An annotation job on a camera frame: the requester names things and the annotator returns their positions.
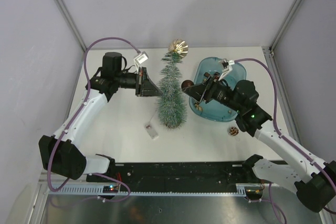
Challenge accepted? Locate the blue plastic tub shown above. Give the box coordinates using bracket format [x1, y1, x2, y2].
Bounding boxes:
[189, 57, 247, 122]

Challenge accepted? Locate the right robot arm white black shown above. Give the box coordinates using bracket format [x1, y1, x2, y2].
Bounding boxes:
[181, 74, 335, 212]

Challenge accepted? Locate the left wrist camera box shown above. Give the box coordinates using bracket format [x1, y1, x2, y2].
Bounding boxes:
[133, 51, 149, 72]

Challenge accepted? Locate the frosted pine cone ornament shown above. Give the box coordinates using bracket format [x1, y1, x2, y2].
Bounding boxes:
[228, 126, 239, 136]

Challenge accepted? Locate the gold bauble near packet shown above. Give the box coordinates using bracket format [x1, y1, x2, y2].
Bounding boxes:
[195, 104, 203, 112]

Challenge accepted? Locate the grey slotted cable duct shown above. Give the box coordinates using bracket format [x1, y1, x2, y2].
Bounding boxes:
[56, 184, 246, 197]

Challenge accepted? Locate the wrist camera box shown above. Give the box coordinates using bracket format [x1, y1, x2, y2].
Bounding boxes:
[218, 59, 235, 81]
[133, 51, 149, 72]

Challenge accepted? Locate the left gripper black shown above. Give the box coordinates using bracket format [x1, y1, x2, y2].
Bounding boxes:
[115, 67, 163, 98]

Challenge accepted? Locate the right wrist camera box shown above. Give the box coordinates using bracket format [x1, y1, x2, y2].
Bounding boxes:
[218, 59, 235, 81]

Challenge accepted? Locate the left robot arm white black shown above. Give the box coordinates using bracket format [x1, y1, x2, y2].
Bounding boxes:
[38, 51, 162, 182]

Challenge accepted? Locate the small frosted christmas tree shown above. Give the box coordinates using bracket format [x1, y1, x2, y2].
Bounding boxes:
[156, 51, 187, 130]

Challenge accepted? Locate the aluminium frame post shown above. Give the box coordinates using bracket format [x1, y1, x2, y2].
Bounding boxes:
[269, 0, 304, 52]
[54, 0, 87, 52]

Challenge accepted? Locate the dark red bauble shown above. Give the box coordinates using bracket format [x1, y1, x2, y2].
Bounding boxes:
[181, 80, 194, 90]

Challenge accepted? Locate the right aluminium frame post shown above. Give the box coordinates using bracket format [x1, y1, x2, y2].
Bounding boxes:
[269, 0, 304, 52]

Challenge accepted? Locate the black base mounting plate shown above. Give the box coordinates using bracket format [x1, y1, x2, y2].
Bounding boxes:
[86, 161, 263, 193]

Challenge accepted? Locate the left aluminium frame post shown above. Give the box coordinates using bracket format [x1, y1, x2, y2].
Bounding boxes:
[54, 0, 87, 52]

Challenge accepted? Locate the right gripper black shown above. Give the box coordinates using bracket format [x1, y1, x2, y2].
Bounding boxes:
[182, 73, 244, 113]

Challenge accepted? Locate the large silver ribbed bauble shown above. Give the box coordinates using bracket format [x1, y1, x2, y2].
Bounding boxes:
[168, 39, 188, 58]

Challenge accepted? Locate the clear plastic packet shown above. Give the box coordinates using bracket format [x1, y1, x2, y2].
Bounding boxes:
[144, 122, 159, 140]

